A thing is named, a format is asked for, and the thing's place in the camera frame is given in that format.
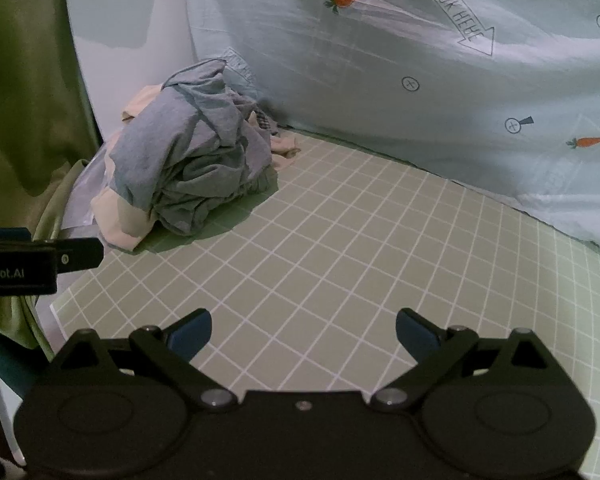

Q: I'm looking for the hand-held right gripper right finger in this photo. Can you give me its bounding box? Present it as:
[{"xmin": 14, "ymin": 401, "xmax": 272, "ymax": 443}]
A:
[{"xmin": 370, "ymin": 308, "xmax": 553, "ymax": 413}]

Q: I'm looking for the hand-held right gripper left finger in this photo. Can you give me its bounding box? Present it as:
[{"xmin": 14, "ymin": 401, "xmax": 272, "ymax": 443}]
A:
[{"xmin": 52, "ymin": 309, "xmax": 241, "ymax": 414}]

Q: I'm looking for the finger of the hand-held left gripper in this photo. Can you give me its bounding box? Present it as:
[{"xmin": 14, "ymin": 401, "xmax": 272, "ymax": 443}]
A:
[{"xmin": 54, "ymin": 239, "xmax": 104, "ymax": 272}]

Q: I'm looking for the grey shirt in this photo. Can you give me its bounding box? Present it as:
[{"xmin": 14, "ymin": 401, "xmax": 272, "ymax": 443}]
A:
[{"xmin": 111, "ymin": 59, "xmax": 274, "ymax": 213}]

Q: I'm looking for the beige garment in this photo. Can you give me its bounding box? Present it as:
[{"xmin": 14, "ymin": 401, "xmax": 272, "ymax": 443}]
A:
[{"xmin": 90, "ymin": 85, "xmax": 302, "ymax": 254}]

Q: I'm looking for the clear plastic bag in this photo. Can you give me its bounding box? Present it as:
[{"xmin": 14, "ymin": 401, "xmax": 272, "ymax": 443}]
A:
[{"xmin": 62, "ymin": 157, "xmax": 114, "ymax": 234}]

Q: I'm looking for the dark teal cloth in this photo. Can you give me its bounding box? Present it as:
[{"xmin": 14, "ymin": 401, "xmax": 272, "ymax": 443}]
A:
[{"xmin": 0, "ymin": 310, "xmax": 49, "ymax": 402}]

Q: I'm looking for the green grid mat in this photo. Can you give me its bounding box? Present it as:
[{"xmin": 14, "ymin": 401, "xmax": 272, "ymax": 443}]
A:
[{"xmin": 50, "ymin": 130, "xmax": 600, "ymax": 480}]

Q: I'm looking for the light blue printed blanket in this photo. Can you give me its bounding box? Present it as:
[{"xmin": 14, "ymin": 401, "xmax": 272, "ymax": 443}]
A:
[{"xmin": 182, "ymin": 0, "xmax": 600, "ymax": 257}]

